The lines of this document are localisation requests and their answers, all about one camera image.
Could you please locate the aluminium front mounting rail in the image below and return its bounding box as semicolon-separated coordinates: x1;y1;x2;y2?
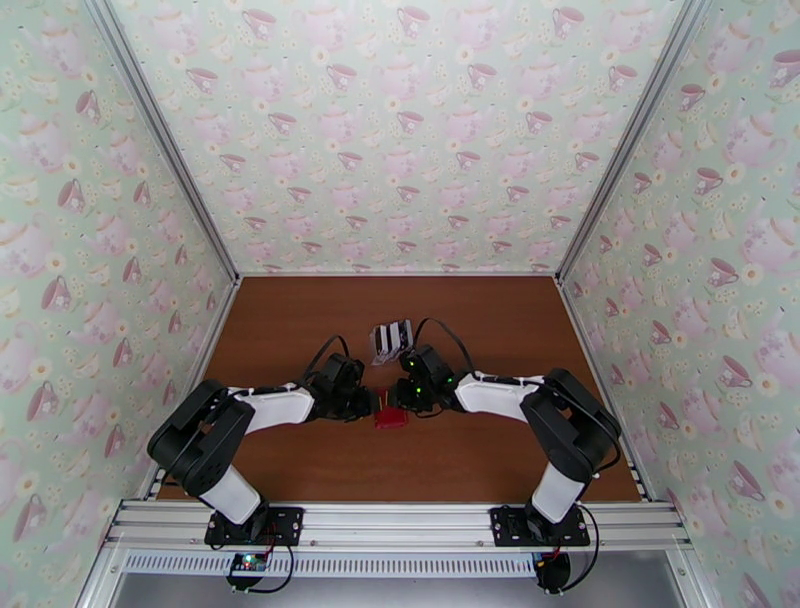
102;501;693;553

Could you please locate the white perforated cable tray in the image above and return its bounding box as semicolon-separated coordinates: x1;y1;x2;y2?
121;552;540;578

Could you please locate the black right base cable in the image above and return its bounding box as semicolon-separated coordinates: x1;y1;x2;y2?
562;504;601;593

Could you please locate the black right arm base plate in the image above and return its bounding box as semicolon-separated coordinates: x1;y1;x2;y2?
489;506;593;547

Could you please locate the black left base cable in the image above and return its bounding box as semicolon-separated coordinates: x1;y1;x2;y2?
244;542;297;594

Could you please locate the aluminium right side rail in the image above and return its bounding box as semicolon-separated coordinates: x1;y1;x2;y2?
554;277;651;503

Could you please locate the aluminium right corner post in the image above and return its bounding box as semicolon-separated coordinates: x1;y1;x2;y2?
554;0;714;284

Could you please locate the controller board with green light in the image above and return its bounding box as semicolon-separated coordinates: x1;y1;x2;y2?
226;552;271;593

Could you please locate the red card holder wallet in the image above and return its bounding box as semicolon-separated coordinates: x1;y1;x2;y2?
372;387;411;432

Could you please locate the aluminium left corner post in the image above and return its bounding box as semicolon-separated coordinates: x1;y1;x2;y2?
84;0;244;284

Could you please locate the black base cable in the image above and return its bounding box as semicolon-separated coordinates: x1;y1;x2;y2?
562;504;601;593
244;542;297;594

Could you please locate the aluminium back rail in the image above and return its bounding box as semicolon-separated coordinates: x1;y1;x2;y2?
239;269;559;279

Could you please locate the clear acrylic card stand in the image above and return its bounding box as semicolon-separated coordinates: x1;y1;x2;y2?
370;318;416;368

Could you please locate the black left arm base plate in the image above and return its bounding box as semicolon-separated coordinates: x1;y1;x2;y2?
204;506;306;547

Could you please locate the aluminium corner post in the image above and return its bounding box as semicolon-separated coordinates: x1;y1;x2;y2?
554;0;714;284
84;0;244;284

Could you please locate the aluminium left side rail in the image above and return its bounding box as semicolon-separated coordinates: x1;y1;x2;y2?
140;277;244;501

